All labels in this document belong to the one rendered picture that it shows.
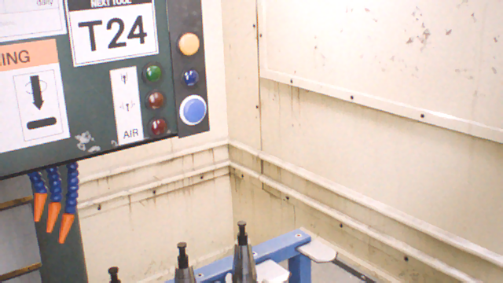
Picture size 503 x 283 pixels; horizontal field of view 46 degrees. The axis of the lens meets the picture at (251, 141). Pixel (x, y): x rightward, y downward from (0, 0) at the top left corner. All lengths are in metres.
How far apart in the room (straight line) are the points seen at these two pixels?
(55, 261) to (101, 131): 0.85
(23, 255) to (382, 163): 0.87
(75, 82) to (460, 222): 0.98
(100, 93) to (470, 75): 0.83
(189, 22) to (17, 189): 0.75
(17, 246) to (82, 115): 0.78
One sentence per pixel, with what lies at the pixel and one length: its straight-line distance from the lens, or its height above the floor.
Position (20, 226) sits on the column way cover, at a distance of 1.39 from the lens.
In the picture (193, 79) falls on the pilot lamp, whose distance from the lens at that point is 0.70.
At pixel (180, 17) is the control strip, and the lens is 0.69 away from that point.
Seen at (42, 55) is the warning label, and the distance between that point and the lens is 0.64.
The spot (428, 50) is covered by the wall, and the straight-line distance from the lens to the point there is 1.34.
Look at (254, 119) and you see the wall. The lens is 1.89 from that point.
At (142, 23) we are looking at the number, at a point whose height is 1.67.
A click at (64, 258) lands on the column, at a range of 1.50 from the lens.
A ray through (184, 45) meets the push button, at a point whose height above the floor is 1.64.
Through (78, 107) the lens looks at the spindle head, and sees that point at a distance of 0.66.
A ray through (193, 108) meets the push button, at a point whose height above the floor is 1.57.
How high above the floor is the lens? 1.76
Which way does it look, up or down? 19 degrees down
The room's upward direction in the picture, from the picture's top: 2 degrees counter-clockwise
